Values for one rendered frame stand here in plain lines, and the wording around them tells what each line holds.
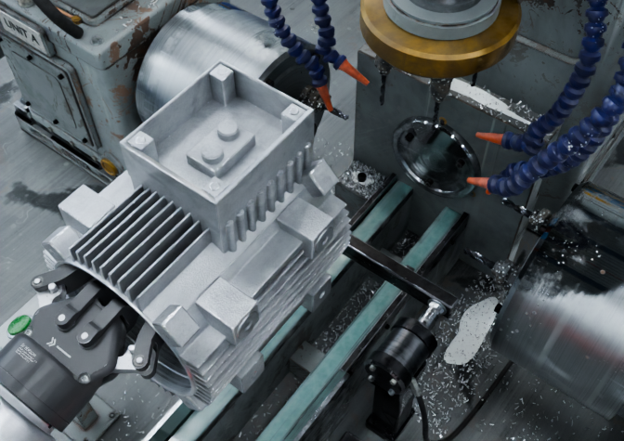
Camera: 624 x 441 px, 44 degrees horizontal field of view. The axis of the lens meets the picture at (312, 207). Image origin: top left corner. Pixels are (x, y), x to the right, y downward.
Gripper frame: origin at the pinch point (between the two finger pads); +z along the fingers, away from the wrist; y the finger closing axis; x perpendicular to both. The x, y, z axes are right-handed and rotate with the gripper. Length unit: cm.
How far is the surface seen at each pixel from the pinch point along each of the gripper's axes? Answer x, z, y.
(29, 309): 30.0, -12.8, 25.6
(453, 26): 5.8, 34.4, -4.1
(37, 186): 58, 7, 62
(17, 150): 59, 10, 72
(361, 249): 36.6, 20.2, -1.2
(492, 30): 8.0, 38.1, -6.9
